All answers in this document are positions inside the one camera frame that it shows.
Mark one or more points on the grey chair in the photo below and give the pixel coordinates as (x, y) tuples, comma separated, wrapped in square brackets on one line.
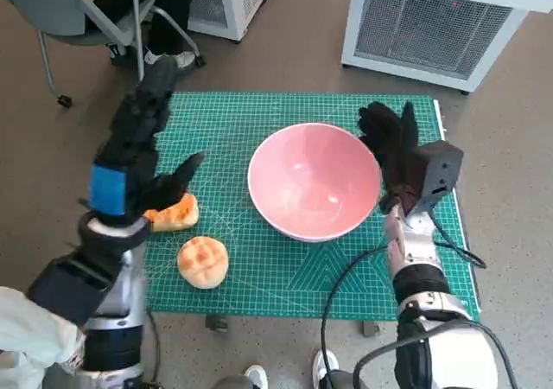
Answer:
[(52, 4)]

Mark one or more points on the small white vented unit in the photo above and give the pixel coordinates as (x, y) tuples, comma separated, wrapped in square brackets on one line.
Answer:
[(242, 0)]

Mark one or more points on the large white vented unit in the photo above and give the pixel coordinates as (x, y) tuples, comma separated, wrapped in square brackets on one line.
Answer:
[(432, 21)]

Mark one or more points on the white shoe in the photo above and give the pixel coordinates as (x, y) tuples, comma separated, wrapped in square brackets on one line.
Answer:
[(258, 376), (324, 363)]

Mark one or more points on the green cutting mat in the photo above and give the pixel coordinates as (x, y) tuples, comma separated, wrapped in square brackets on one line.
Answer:
[(259, 268)]

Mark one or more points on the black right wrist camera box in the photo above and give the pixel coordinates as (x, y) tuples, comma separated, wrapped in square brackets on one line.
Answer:
[(443, 168)]

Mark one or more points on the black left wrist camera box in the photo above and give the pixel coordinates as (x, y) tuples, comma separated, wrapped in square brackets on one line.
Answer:
[(69, 285)]

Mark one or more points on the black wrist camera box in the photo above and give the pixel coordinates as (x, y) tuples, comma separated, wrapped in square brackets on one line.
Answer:
[(69, 285), (443, 168)]

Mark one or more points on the pink bowl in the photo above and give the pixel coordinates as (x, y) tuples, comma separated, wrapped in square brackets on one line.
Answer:
[(311, 177)]

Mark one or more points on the black gloved right hand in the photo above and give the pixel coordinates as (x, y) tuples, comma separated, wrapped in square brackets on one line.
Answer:
[(397, 151)]

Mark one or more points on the long toy bread loaf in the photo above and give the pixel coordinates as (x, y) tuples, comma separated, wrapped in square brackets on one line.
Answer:
[(179, 214)]

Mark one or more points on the person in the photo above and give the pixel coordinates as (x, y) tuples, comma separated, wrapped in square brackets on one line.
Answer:
[(166, 21)]

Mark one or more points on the round toy bread bun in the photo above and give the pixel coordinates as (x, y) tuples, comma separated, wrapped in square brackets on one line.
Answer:
[(203, 261)]

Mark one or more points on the grey table foot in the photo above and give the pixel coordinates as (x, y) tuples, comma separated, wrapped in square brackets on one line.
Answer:
[(217, 323), (370, 328)]

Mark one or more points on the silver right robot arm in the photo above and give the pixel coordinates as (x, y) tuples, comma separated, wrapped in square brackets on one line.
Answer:
[(419, 285)]

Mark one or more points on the black left hand blue tape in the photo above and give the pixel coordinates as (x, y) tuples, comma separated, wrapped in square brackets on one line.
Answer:
[(129, 147)]

